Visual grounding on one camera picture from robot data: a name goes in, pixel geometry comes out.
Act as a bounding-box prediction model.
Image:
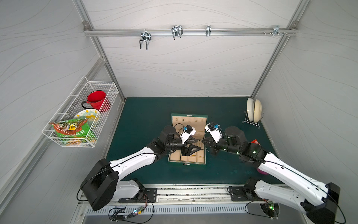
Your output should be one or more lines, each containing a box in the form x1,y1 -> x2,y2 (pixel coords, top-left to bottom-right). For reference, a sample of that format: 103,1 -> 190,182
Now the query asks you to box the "cable bundle with electronics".
108,195 -> 155,224

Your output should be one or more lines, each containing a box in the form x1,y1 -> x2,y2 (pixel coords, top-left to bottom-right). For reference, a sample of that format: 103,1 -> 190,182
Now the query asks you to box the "magenta round object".
256,169 -> 269,175

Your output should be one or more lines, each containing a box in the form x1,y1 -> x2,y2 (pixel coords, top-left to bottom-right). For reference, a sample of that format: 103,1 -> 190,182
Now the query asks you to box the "metal loop hook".
171,25 -> 184,40

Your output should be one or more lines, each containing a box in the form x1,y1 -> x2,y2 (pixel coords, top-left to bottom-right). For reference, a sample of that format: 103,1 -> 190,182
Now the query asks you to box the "metal double hook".
139,30 -> 152,50

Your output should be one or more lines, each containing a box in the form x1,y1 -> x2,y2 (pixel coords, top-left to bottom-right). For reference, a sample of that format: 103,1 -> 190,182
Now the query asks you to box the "red mug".
81,90 -> 111,112

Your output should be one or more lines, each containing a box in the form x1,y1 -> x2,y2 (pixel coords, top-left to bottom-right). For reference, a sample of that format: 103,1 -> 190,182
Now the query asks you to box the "aluminium crossbar rail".
84,28 -> 299,37

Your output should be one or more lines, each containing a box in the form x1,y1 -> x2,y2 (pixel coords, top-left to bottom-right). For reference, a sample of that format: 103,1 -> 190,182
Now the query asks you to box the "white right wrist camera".
205,122 -> 223,143

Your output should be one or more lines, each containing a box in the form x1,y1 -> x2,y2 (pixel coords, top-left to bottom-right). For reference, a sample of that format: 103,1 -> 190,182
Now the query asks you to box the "metal bracket hook right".
263,25 -> 288,37

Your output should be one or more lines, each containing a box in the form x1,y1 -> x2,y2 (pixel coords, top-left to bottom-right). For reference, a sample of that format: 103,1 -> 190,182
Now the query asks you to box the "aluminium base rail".
78,184 -> 308,207

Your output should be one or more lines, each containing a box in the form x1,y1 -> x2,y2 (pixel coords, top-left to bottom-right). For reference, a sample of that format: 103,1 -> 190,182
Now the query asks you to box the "white plate in rack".
247,98 -> 255,122

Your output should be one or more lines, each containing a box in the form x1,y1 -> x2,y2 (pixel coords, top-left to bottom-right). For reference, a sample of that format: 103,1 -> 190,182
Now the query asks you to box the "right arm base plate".
227,186 -> 261,202

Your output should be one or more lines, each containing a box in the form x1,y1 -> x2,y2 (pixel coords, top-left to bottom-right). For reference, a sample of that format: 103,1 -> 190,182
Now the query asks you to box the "red snack packet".
251,139 -> 260,145

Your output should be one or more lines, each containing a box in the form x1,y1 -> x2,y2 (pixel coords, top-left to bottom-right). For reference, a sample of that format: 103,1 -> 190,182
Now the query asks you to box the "cream plate in rack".
254,99 -> 263,123

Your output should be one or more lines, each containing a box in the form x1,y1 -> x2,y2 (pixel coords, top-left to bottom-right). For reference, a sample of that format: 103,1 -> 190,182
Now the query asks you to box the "metal plate rack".
242,111 -> 264,129

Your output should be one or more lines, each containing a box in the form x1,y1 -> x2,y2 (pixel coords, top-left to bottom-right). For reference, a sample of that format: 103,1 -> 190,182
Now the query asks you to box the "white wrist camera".
205,122 -> 223,143
180,125 -> 196,144

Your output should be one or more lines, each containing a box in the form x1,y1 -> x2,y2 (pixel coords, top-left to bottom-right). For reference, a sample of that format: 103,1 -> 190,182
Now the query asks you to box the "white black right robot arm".
202,123 -> 342,224

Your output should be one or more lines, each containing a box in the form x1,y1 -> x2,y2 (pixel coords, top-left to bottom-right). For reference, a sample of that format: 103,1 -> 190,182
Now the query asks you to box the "green snack bag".
49,117 -> 97,142

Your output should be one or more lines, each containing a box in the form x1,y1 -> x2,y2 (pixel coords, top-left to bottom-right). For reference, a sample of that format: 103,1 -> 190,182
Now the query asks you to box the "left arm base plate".
118,188 -> 157,203

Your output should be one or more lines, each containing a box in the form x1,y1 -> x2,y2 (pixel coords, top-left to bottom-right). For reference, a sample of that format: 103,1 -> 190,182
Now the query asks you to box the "patterned plate in basket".
73,109 -> 100,126

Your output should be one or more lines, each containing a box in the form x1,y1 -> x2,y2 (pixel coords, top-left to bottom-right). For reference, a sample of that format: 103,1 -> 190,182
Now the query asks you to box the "small metal hook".
206,25 -> 211,37

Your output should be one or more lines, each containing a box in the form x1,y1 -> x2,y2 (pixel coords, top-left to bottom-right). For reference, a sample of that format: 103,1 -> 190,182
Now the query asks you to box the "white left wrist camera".
180,125 -> 196,144

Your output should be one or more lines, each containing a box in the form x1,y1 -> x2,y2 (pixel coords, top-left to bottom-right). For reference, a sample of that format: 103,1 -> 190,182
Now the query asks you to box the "green jewelry box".
168,113 -> 208,165

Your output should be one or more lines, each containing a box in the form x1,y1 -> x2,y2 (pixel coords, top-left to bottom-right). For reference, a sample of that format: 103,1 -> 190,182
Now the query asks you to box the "white wire basket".
42,77 -> 118,147

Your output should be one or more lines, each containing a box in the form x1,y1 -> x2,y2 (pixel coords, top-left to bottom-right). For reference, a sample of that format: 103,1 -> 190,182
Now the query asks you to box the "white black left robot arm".
80,125 -> 201,211

